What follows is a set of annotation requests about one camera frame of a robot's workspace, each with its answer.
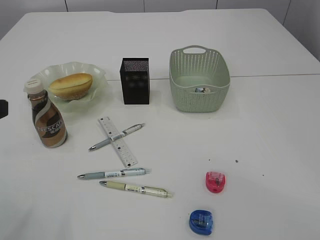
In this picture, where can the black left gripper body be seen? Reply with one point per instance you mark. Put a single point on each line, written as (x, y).
(4, 108)

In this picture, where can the brown Nescafe coffee bottle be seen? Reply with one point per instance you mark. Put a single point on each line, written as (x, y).
(46, 118)

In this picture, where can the golden bread roll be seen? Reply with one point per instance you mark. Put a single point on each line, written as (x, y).
(71, 87)

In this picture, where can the paper ball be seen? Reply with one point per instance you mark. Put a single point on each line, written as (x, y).
(202, 90)

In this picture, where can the pink pencil sharpener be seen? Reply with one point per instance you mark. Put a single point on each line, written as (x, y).
(215, 181)

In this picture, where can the blue pencil sharpener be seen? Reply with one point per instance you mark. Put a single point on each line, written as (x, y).
(201, 222)

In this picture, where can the pale green glass plate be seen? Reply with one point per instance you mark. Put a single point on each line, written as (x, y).
(98, 92)

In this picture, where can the grey pen across ruler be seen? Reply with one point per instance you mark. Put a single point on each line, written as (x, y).
(116, 137)

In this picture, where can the black mesh pen holder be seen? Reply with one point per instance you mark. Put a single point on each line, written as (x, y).
(135, 81)

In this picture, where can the blue grip pen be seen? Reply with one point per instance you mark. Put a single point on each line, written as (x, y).
(114, 174)

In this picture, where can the beige grip pen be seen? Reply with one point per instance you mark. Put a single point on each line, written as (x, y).
(146, 190)

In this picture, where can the green plastic basket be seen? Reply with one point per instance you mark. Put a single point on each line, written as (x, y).
(193, 67)

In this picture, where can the clear plastic ruler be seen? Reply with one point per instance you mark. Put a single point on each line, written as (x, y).
(121, 148)

